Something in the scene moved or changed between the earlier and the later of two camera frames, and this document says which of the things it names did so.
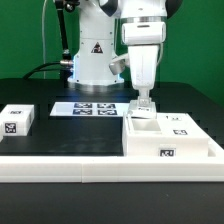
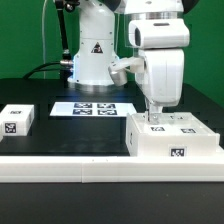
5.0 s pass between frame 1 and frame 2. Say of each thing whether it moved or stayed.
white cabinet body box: moved
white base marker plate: stayed
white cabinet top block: stayed
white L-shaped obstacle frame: stayed
